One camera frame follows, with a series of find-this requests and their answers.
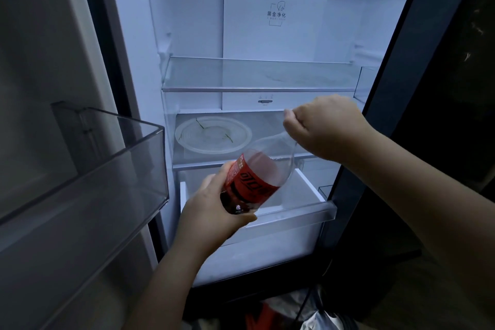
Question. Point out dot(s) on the red packet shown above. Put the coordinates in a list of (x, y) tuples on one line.
[(265, 318)]

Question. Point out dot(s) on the person's left hand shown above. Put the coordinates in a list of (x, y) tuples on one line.
[(201, 217)]

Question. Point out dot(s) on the glass refrigerator shelf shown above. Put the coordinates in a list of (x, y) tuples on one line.
[(255, 76), (267, 124)]

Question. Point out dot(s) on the white refrigerator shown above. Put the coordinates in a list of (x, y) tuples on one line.
[(247, 24)]

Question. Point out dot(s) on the person's right fingers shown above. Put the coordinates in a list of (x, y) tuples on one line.
[(296, 124)]

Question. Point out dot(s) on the person's right hand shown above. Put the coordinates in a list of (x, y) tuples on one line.
[(332, 128)]

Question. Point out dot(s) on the white plastic bag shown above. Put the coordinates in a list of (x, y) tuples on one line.
[(317, 320)]

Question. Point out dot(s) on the small clear door bin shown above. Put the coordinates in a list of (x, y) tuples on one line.
[(325, 191), (365, 82)]

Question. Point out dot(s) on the person's left thumb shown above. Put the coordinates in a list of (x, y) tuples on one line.
[(243, 219)]

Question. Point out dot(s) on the person's right forearm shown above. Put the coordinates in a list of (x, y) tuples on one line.
[(425, 202)]

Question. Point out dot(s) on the white refrigerator drawer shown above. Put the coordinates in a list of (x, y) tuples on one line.
[(297, 202)]

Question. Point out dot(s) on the person's left forearm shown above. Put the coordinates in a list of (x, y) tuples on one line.
[(166, 287)]

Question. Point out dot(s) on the red label soda bottle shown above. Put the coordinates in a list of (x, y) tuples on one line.
[(251, 179)]

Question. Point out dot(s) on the dark refrigerator door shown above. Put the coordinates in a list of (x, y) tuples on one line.
[(437, 70)]

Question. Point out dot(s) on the white refrigerator door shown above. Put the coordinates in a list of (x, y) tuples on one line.
[(42, 51)]

